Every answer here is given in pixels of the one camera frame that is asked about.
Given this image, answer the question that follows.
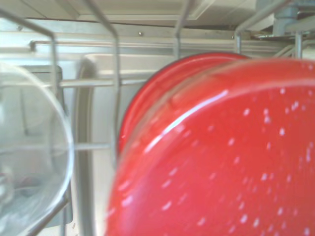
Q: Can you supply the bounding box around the red speckled enamel mug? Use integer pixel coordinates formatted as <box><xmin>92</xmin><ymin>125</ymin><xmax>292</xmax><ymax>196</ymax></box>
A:
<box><xmin>105</xmin><ymin>52</ymin><xmax>315</xmax><ymax>236</ymax></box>

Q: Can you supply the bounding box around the built-in dishwasher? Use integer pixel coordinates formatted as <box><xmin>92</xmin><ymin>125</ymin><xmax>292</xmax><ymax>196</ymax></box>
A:
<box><xmin>0</xmin><ymin>0</ymin><xmax>315</xmax><ymax>236</ymax></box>

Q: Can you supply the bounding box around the clear drinking glass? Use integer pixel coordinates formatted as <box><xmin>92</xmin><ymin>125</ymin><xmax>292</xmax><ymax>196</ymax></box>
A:
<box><xmin>0</xmin><ymin>61</ymin><xmax>75</xmax><ymax>236</ymax></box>

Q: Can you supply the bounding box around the grey plastic water fitting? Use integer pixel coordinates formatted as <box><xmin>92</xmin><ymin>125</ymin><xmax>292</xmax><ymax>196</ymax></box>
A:
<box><xmin>272</xmin><ymin>0</ymin><xmax>300</xmax><ymax>38</ymax></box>

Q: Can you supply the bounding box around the grey wire dishwasher rack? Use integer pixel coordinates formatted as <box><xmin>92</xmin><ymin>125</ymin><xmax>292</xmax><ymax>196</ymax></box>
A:
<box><xmin>0</xmin><ymin>0</ymin><xmax>315</xmax><ymax>236</ymax></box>

